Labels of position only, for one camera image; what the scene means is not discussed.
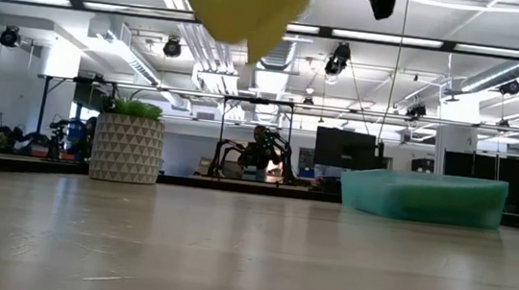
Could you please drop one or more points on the yellow microfiber towel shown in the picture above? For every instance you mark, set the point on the yellow microfiber towel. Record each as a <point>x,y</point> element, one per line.
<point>240,3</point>

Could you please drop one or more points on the black background robot arm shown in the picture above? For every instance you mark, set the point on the black background robot arm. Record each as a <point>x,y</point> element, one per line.
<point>225,153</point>
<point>284,157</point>
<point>23,137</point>
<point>58,136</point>

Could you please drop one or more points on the black beam with light strips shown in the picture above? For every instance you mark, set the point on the black beam with light strips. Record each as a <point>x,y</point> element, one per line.
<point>396,39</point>

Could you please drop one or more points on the black ceiling spotlight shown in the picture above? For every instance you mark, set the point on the black ceiling spotlight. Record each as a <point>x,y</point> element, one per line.
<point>335,65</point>
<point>10,37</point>
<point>172,48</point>
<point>510,88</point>
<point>417,111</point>

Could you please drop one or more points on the black monitor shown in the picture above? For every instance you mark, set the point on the black monitor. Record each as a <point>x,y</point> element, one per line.
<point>343,149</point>

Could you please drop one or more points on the white building column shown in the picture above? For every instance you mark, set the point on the white building column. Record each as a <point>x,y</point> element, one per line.
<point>454,151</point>

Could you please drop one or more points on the teal translucent plastic bin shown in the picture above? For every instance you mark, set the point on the teal translucent plastic bin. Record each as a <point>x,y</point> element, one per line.
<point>361,192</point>

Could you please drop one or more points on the black partition panels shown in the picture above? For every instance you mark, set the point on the black partition panels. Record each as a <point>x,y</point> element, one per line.
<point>489,169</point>

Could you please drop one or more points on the succulent in white patterned pot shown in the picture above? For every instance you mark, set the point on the succulent in white patterned pot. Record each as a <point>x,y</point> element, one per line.
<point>128,148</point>

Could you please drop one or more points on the black stand pole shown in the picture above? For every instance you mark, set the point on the black stand pole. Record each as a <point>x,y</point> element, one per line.
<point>42,112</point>

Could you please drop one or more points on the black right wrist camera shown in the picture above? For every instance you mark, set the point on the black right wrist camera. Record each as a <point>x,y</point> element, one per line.
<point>383,3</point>

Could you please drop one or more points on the silver ventilation duct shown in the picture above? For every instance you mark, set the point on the silver ventilation duct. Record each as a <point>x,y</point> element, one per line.
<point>276,57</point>

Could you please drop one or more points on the black background rig frame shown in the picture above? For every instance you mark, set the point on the black background rig frame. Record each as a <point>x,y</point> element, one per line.
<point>259,101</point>

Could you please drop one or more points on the small black wall screen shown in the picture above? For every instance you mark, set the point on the small black wall screen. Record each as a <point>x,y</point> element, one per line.
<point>422,166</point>

